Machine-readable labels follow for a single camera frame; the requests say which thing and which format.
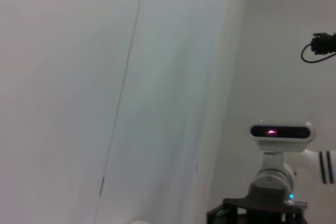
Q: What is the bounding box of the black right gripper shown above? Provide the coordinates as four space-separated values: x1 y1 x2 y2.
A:
206 187 308 224

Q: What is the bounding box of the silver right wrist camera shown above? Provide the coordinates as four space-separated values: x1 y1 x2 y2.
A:
249 120 316 153

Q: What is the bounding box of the black camera cable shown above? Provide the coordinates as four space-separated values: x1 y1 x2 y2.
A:
300 43 336 64

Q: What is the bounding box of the black mounted camera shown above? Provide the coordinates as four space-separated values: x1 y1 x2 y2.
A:
311 31 336 56

